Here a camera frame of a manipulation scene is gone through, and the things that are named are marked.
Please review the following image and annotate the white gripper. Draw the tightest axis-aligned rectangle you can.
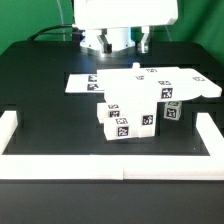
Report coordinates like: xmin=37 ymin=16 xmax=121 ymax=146
xmin=74 ymin=0 xmax=178 ymax=54

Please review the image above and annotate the white chair back piece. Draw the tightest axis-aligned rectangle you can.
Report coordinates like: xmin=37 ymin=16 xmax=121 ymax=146
xmin=97 ymin=67 xmax=222 ymax=103

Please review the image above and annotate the white chair seat plate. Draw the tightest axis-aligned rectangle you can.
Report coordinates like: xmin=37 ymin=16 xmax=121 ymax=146
xmin=119 ymin=99 xmax=157 ymax=138

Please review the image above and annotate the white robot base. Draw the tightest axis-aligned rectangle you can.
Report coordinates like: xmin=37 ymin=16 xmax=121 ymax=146
xmin=80 ymin=28 xmax=135 ymax=57

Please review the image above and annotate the white fiducial marker sheet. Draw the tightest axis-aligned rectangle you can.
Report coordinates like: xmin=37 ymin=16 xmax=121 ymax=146
xmin=65 ymin=74 xmax=104 ymax=93

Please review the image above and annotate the black cable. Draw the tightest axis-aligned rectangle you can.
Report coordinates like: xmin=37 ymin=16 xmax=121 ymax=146
xmin=27 ymin=23 xmax=81 ymax=42

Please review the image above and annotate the white U-shaped fence frame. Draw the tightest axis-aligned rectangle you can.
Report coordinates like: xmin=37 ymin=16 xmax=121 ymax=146
xmin=0 ymin=111 xmax=224 ymax=180

